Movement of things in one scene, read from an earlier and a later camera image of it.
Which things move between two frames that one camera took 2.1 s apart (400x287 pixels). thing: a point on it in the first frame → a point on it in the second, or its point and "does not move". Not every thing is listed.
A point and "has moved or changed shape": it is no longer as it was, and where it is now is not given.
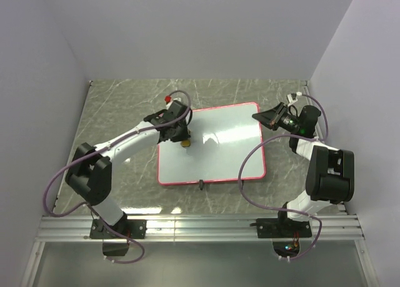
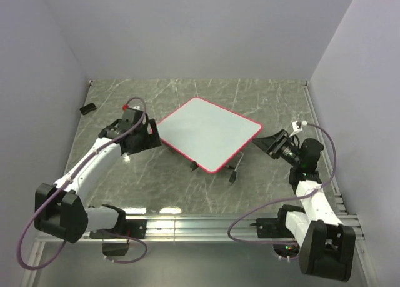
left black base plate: [134, 229] does not move
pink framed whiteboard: [219, 138] has moved or changed shape
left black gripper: [184, 136] → [151, 140]
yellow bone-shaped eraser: [185, 143] → [87, 108]
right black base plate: [282, 228] does not move
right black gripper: [271, 117] → [272, 145]
